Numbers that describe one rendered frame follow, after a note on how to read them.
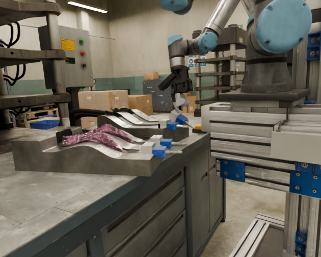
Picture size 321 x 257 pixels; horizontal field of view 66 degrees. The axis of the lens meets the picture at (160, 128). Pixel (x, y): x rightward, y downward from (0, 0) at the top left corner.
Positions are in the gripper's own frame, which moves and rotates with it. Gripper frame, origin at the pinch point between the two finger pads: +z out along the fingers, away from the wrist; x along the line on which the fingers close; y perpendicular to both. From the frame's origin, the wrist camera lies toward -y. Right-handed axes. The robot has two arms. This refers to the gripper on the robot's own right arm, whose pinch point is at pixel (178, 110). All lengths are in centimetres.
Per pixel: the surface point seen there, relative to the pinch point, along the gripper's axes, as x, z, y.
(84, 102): 263, -69, -352
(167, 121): -11.5, 4.9, 0.2
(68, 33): 4, -61, -77
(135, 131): -17.0, 7.9, -13.7
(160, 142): -28.4, 13.2, 5.8
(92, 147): -50, 12, -6
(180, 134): -0.7, 11.4, 0.1
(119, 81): 668, -207, -584
